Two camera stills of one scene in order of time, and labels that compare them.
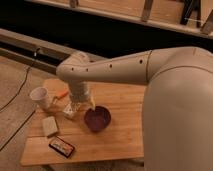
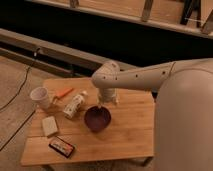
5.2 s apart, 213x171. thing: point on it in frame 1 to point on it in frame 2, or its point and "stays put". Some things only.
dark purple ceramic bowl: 99,119 stays put
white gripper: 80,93 to 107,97
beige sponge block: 49,125 stays put
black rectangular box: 62,146 stays put
